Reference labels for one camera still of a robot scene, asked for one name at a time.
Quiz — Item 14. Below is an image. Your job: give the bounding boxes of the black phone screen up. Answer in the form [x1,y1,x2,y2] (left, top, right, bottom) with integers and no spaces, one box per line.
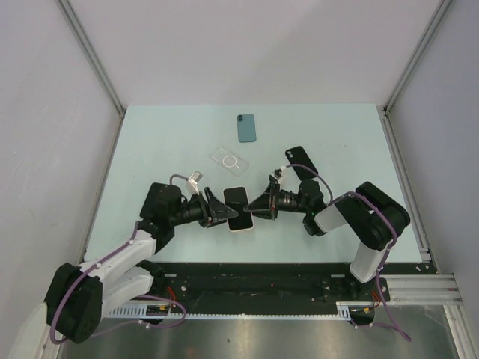
[140,182,183,221]

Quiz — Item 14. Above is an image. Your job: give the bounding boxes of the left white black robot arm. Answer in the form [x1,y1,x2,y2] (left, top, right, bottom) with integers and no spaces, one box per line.
[44,182,238,345]

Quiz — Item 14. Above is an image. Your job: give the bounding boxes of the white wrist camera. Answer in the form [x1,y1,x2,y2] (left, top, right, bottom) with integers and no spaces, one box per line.
[186,171,203,194]
[269,166,287,184]

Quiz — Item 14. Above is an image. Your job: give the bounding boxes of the white slotted cable duct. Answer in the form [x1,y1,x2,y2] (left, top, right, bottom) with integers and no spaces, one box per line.
[106,301,373,322]

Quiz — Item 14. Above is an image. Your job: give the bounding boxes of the aluminium corner post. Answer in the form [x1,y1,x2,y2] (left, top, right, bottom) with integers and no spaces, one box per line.
[382,0,455,115]
[55,0,126,119]

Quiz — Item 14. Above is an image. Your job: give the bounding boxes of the teal blue phone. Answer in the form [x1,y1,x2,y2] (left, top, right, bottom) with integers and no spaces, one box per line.
[237,114,257,143]

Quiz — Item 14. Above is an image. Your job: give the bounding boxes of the left aluminium corner post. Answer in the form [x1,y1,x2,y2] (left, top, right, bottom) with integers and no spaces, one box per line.
[55,0,126,119]

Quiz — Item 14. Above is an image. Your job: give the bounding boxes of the black phone camera side up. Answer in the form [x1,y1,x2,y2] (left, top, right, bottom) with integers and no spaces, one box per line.
[285,146,317,181]

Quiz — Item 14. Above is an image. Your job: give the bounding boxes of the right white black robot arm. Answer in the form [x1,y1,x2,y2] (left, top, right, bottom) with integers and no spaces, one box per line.
[244,177,411,300]

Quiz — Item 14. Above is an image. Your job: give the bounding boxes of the clear magsafe phone case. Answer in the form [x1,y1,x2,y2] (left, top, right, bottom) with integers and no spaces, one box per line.
[210,146,249,177]

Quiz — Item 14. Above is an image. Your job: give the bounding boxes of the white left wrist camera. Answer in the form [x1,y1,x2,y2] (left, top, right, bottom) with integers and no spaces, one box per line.
[186,171,203,194]

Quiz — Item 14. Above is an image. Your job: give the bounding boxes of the aluminium frame rail front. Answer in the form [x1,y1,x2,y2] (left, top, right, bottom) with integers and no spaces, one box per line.
[384,274,463,306]

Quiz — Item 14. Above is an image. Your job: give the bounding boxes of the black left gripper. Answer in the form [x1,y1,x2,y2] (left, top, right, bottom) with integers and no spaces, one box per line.
[170,187,237,228]

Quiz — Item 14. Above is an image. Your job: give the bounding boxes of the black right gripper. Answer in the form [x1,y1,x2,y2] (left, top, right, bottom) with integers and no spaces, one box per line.
[244,181,309,219]

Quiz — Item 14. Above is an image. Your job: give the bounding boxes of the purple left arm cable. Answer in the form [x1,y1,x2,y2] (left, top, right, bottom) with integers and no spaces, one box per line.
[48,220,139,344]

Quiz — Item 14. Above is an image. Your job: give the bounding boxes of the black phone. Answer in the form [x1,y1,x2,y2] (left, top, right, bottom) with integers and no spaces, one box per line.
[223,186,254,232]

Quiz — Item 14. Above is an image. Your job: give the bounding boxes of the beige phone case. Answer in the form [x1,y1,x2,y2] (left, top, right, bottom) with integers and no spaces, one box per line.
[222,185,256,234]

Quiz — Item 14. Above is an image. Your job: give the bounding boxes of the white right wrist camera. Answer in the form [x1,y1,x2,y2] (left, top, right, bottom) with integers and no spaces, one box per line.
[269,166,287,184]

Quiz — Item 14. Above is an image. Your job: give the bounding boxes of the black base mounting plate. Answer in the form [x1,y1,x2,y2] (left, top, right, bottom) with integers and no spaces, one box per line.
[138,260,378,311]

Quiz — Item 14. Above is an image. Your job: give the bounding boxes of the right aluminium corner post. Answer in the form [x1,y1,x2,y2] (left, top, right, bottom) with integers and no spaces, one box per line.
[382,0,455,115]

